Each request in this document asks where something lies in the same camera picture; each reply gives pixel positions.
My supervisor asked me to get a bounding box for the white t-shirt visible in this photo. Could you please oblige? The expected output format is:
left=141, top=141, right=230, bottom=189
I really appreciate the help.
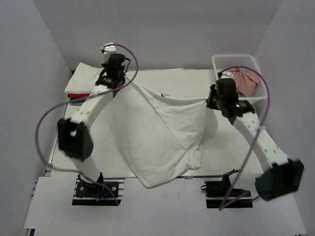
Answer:
left=106, top=82, right=218, bottom=188
left=64, top=62, right=103, bottom=95

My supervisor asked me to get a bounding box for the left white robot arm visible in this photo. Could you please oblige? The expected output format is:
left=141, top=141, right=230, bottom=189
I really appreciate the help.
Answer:
left=58, top=53, right=127, bottom=196

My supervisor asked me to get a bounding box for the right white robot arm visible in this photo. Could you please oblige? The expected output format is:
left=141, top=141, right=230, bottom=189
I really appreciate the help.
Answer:
left=207, top=78, right=304, bottom=201

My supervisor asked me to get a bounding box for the pink crumpled t-shirt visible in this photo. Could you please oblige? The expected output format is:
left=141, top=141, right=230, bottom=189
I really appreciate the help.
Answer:
left=222, top=67, right=261, bottom=97

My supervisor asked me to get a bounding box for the white plastic basket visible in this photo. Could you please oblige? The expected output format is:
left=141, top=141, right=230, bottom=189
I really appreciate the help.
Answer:
left=212, top=54, right=268, bottom=104

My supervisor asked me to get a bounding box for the folded red t-shirt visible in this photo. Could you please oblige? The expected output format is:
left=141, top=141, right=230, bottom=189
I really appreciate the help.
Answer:
left=67, top=93, right=89, bottom=99

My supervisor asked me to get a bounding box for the folded blue t-shirt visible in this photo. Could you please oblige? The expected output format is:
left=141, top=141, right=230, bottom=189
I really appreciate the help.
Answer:
left=69, top=97, right=86, bottom=104

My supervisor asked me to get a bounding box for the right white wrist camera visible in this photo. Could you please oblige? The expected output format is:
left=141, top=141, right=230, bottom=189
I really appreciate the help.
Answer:
left=218, top=71, right=234, bottom=80

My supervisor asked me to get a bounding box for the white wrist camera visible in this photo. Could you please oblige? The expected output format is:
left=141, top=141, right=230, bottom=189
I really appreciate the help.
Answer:
left=100, top=43, right=117, bottom=62
left=218, top=71, right=234, bottom=80

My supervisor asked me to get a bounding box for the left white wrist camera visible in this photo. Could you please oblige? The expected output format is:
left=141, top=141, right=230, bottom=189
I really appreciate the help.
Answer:
left=100, top=43, right=117, bottom=62

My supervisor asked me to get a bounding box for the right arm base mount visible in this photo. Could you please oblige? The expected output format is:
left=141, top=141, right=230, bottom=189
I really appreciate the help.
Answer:
left=200, top=169, right=254, bottom=209

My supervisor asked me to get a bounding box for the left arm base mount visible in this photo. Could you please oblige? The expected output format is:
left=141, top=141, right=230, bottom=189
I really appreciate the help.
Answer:
left=72, top=176, right=125, bottom=206

